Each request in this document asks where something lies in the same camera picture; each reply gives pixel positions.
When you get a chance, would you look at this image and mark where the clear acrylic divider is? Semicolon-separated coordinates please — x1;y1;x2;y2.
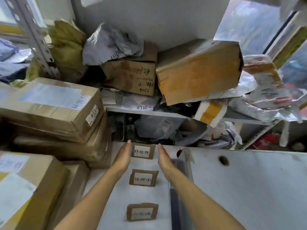
169;146;194;230

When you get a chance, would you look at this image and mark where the white flat mailer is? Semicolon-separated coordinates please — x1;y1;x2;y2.
100;87;166;112

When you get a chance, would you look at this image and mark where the white foam box yellow tape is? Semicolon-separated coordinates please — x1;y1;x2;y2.
193;99;228;128

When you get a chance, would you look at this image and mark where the yellow framed window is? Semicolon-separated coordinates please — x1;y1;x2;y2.
0;0;48;36

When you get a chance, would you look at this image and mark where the glass storefront with taped frame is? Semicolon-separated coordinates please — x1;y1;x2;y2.
213;0;307;70

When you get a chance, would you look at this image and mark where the large yellow-taped cardboard box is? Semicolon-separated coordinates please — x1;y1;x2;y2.
156;39;244;106

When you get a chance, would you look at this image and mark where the orange white wrapped bundle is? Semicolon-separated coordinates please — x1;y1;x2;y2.
242;55;283;94

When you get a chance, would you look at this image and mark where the dark grey plastic mailer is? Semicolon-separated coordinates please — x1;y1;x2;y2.
134;115;208;146

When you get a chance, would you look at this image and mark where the person's left forearm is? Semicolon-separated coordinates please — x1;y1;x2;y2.
53;170;125;230

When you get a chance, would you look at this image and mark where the olive yellow bag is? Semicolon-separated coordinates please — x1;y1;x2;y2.
26;20;88;82

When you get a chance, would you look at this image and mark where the brown cardboard sign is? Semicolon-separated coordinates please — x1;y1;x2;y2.
126;203;159;222
131;142;156;160
129;169;159;188

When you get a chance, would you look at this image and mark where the person's right hand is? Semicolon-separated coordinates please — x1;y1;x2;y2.
157;143;180;184

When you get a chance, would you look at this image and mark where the pile of cardboard parcels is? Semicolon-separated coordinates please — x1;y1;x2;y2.
0;78;113;230

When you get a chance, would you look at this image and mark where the pile of grey plastic mailers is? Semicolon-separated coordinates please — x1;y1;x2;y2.
0;37;33;82

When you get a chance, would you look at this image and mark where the small handwritten cardboard box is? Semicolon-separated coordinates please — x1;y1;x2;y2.
100;42;158;96

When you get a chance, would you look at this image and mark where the crumpled grey plastic bag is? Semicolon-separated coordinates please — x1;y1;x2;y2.
83;22;144;66

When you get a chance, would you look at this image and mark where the white woven sack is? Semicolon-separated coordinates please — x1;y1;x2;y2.
228;76;304;148

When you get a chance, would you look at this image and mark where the person's left hand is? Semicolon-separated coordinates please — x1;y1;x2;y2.
112;140;132;175

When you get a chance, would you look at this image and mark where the grey metal shelf rack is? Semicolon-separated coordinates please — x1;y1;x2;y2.
4;0;281;151

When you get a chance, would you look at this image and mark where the person's right forearm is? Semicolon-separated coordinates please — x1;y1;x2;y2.
168;176;247;230

